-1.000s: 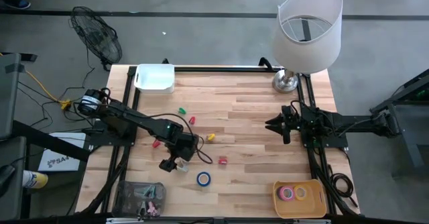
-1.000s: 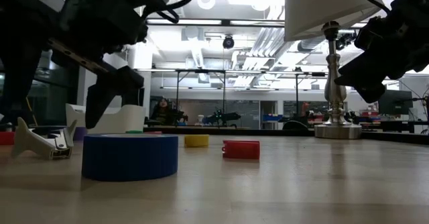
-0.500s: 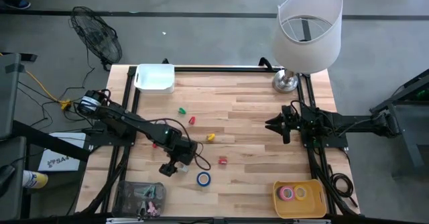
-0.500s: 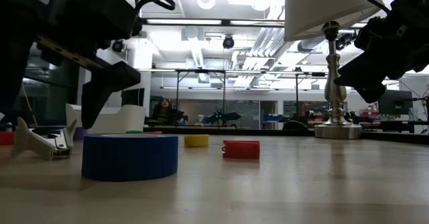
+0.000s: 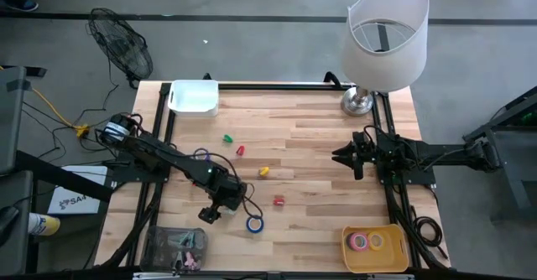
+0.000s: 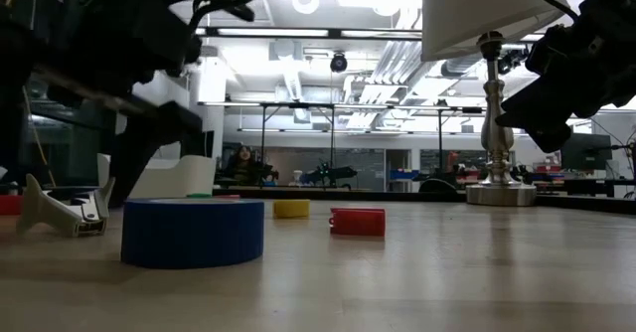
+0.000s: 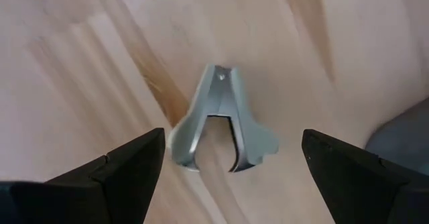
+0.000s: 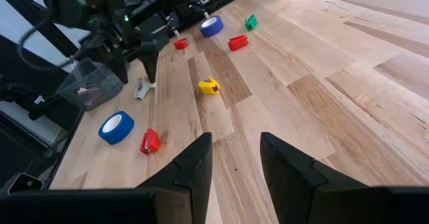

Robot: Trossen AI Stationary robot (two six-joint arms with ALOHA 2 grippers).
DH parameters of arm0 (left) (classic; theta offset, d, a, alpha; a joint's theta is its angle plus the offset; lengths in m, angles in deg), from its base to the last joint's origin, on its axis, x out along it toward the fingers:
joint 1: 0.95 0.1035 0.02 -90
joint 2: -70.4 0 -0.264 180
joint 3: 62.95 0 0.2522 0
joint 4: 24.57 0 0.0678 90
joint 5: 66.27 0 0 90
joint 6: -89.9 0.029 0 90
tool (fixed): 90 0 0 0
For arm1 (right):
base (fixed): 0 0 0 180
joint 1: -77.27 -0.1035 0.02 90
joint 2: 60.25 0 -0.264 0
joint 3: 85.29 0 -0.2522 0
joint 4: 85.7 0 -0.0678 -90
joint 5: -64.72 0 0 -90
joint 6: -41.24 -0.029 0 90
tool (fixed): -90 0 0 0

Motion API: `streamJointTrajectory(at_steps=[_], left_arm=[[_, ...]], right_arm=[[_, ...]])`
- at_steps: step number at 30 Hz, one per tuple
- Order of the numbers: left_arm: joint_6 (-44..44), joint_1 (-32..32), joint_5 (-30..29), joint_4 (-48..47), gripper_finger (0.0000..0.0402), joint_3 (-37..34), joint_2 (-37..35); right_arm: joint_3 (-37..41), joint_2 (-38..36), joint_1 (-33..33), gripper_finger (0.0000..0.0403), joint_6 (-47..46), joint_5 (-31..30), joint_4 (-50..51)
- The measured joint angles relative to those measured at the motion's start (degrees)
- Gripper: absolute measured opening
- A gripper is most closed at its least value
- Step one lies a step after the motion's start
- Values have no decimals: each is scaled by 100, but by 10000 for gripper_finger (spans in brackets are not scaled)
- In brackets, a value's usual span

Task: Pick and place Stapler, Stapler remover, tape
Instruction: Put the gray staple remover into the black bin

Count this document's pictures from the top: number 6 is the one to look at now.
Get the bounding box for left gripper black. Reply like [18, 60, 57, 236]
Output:
[0, 0, 203, 208]

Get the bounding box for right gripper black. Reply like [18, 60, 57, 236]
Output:
[495, 18, 636, 154]

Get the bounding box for silver staple remover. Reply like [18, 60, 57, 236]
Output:
[15, 172, 116, 239]

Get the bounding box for blue masking tape roll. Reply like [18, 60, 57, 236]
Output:
[120, 197, 266, 270]

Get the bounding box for yellow mini stapler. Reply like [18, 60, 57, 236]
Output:
[272, 199, 311, 220]

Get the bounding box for red storage boxes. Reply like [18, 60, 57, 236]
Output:
[531, 160, 565, 180]

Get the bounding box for black computer monitor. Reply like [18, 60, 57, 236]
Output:
[559, 131, 614, 172]

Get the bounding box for white plastic bin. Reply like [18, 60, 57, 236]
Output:
[96, 152, 218, 200]

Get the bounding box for silver lamp white shade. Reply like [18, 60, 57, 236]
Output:
[416, 0, 570, 208]

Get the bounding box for black chair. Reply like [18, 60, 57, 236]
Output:
[418, 177, 459, 194]

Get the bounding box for blue storage bins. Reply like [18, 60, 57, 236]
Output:
[389, 168, 421, 182]

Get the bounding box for person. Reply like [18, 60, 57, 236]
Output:
[223, 145, 272, 187]

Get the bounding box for yellow hanging cable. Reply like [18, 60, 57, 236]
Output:
[0, 0, 57, 188]

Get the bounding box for black dome camera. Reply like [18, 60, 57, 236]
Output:
[329, 52, 349, 75]

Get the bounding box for white ring light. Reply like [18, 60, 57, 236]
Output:
[291, 0, 321, 16]

